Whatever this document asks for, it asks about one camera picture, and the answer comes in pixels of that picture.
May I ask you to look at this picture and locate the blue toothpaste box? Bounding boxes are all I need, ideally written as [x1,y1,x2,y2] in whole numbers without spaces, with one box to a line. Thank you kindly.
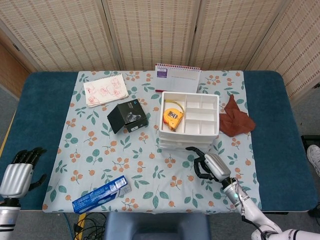
[71,175,133,214]

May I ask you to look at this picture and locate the black floor cables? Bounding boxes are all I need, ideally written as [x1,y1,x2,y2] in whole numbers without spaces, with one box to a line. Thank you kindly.
[73,212,108,240]

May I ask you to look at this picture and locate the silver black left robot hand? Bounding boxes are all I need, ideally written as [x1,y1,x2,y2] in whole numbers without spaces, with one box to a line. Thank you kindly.
[0,146,48,199]

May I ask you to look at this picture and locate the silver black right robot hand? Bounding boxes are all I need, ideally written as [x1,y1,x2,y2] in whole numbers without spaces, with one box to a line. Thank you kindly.
[185,146,233,185]

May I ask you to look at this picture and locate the clear plastic deep drawer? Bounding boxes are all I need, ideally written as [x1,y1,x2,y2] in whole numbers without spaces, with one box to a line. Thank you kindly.
[157,146,212,154]

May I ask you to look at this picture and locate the white drawer organizer box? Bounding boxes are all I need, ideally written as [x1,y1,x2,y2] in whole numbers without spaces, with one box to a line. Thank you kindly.
[156,91,221,154]

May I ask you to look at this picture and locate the black floor equipment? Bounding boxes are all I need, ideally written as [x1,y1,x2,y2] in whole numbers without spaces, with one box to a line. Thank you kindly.
[301,134,320,151]

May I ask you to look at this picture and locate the brown cloth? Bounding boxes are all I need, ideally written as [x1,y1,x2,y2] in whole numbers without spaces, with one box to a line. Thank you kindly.
[219,94,257,138]

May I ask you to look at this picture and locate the blue floor cable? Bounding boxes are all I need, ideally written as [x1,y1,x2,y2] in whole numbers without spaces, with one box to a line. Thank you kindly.
[63,212,76,240]

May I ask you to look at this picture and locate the woven bamboo folding screen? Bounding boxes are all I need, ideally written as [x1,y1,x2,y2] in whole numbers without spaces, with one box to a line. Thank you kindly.
[0,0,320,105]

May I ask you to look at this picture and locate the yellow tape measure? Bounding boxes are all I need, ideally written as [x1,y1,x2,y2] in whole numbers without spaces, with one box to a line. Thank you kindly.
[163,99,186,132]

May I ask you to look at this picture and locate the black product box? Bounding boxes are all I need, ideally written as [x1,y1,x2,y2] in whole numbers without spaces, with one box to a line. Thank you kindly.
[107,99,148,135]

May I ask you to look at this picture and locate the floral print tablecloth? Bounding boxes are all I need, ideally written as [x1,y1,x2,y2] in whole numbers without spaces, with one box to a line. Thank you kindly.
[41,70,263,215]

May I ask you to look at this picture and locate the blue padded seat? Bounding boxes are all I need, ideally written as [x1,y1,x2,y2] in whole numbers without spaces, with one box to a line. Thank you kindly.
[103,212,212,240]

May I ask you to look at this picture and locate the white sneaker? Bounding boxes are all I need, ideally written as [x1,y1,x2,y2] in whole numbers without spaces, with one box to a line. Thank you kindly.
[306,144,320,177]

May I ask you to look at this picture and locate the white desk calendar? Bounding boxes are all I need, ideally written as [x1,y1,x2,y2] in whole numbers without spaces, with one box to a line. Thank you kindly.
[154,63,202,95]

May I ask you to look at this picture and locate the notepad with red drawings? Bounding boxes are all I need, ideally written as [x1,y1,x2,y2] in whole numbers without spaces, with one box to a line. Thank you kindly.
[83,74,130,108]

